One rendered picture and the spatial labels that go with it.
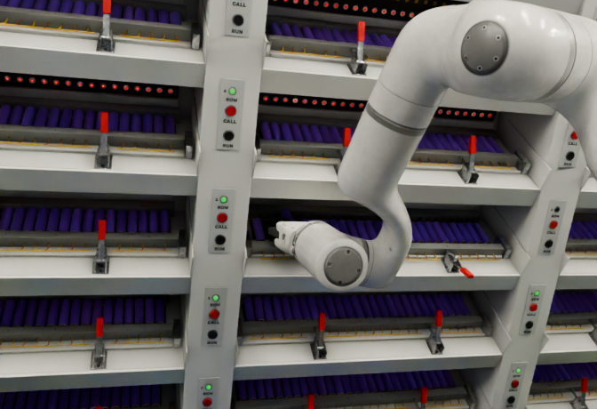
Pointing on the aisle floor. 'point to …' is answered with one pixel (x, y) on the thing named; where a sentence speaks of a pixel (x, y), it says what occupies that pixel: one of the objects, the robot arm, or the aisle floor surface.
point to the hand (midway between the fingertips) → (292, 226)
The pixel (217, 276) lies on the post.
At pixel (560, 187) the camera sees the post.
